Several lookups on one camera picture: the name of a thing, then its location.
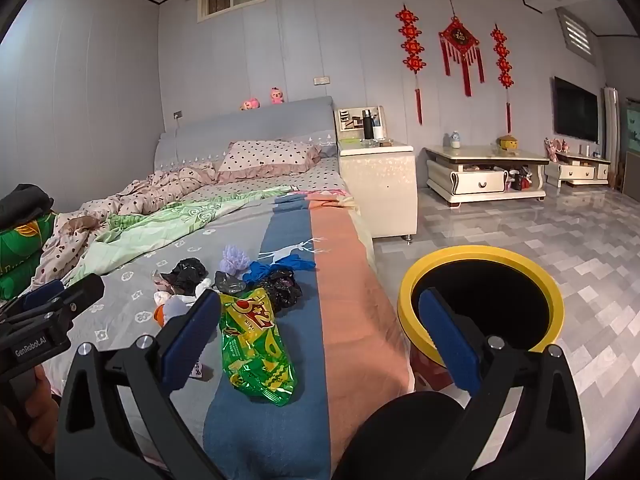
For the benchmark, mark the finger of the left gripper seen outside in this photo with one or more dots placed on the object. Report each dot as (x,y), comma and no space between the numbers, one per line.
(40,296)

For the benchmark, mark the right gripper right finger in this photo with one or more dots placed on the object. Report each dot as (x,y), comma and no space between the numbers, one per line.
(546,438)

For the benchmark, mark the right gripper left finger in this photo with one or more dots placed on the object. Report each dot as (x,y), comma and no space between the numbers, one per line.
(95,439)

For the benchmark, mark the green yellow snack bag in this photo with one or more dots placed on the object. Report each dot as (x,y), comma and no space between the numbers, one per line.
(253,354)

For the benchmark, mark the purple foam net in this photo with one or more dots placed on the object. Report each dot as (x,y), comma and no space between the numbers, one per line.
(233,260)

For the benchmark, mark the blue rubber glove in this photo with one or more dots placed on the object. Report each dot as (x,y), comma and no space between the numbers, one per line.
(257,271)

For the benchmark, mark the clear noodle packet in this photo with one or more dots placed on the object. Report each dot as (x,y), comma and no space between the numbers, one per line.
(229,285)

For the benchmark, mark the yellow rimmed trash bin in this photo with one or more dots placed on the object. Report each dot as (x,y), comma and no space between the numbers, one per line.
(502,292)

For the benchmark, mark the person's left hand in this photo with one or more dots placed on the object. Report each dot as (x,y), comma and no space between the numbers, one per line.
(43,411)

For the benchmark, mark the green bag with black cloth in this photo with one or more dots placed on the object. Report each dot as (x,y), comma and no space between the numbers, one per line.
(27,221)

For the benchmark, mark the green patterned quilt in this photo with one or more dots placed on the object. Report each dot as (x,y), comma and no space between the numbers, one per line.
(129,236)

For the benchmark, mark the white tissue roll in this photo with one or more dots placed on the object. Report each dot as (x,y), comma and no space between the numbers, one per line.
(175,304)

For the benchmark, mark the black plastic bag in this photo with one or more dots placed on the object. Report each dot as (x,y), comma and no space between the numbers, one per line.
(184,277)

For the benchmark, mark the pink dotted quilt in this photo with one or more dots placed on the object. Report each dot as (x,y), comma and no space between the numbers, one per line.
(75,231)

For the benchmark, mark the black crumpled wrapper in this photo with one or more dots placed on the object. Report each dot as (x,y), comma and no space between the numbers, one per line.
(281,288)

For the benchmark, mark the dotted pink pillow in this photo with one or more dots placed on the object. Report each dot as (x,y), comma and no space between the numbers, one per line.
(247,160)

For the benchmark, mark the white coffee table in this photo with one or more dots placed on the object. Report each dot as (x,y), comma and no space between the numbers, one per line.
(484,174)

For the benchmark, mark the white tv stand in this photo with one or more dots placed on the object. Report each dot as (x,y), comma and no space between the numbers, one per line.
(577,170)

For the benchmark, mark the fish tank cabinet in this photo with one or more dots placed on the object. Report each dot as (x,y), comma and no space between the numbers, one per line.
(631,184)

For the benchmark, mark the grey blue orange bedspread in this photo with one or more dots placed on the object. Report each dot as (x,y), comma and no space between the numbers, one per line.
(342,336)

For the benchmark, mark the yellow toy on table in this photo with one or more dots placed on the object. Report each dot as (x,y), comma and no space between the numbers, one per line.
(507,143)

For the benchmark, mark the white bedside cabinet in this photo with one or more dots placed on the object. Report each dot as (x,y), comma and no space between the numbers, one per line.
(380,174)

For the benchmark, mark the pink doll left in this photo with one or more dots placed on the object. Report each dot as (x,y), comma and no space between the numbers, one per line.
(250,104)

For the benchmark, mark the pink doll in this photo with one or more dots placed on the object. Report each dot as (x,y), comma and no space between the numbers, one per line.
(250,104)
(276,96)

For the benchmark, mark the pink doll right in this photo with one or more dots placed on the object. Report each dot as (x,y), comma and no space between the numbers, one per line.
(276,96)

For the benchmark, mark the grey bed headboard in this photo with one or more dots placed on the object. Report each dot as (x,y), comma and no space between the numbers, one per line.
(309,121)

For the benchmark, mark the white floor air conditioner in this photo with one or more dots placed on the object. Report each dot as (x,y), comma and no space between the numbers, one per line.
(611,103)

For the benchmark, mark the black thermos bottle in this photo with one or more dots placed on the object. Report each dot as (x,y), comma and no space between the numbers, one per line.
(367,125)

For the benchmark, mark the right red knot ornament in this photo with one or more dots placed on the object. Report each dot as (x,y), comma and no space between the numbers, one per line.
(505,69)

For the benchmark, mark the red knot ornament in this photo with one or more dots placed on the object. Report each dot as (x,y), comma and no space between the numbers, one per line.
(410,33)
(505,69)

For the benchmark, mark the centre red fu ornament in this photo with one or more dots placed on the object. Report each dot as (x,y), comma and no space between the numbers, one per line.
(459,46)

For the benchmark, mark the left red knot ornament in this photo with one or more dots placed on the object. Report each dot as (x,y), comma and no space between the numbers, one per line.
(410,33)

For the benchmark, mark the black wall television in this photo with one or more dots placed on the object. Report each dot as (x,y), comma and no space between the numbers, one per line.
(575,111)

